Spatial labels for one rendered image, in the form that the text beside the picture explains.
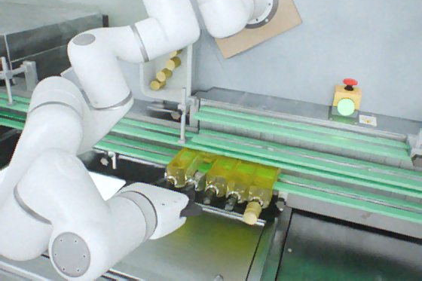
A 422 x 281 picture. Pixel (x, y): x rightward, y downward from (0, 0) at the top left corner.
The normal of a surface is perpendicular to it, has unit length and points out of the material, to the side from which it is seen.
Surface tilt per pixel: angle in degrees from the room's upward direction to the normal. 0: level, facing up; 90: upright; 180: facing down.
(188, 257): 90
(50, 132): 45
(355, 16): 0
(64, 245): 22
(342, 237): 89
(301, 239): 89
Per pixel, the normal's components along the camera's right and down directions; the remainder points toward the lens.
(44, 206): -0.11, 0.24
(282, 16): -0.33, 0.38
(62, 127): 0.53, 0.16
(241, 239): 0.05, -0.90
